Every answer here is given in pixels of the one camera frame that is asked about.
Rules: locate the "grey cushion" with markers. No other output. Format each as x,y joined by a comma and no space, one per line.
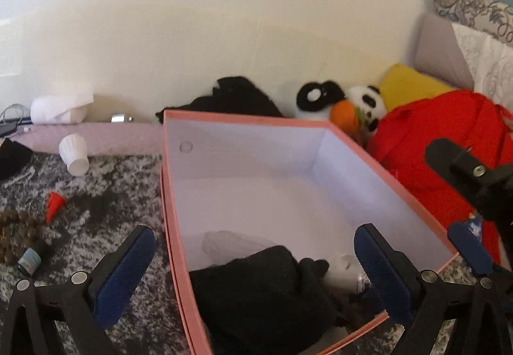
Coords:
441,50

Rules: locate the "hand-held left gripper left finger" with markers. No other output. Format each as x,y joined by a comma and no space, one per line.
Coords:
116,287

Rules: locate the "round black-and-white plush toy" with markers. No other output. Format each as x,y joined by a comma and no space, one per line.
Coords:
312,98

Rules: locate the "small dark bottle blue label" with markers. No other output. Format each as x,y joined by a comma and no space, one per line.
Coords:
30,261

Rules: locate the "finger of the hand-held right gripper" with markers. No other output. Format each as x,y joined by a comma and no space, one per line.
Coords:
453,162
469,250

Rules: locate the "red plastic cone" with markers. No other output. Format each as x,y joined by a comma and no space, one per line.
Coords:
54,204

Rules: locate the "white toilet paper roll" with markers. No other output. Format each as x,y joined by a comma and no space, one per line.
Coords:
52,108

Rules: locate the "pale pink mat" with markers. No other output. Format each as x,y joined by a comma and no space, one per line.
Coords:
120,138

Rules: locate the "white quilted blanket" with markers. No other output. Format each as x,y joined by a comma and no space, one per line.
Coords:
493,62

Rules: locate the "small white bottle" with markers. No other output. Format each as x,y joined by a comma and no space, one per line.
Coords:
340,275

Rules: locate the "small silver cylinder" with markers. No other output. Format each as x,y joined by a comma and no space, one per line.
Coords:
121,118

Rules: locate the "white paper cup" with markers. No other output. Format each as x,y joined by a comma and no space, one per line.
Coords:
74,154

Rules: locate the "orange plush carrot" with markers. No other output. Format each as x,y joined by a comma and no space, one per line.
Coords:
344,116

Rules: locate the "pink cardboard box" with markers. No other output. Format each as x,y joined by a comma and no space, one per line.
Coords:
248,178

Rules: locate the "blue star-print object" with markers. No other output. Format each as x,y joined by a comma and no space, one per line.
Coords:
475,226

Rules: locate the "red cloth bag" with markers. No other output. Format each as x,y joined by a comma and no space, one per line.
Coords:
433,130

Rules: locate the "black crumpled garment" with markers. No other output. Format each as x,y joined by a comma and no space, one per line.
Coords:
236,96

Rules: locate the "panda plush toy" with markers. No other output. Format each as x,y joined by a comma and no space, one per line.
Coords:
370,102

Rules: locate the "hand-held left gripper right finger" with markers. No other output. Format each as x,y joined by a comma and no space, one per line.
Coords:
386,275

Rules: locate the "floral patterned pillow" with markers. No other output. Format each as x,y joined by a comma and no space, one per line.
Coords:
473,8

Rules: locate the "black knitted cloth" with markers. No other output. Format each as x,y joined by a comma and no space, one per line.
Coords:
256,299

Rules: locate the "yellow pillow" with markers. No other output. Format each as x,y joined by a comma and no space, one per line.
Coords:
408,88

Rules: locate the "small black cloth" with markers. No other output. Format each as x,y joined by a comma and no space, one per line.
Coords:
12,158

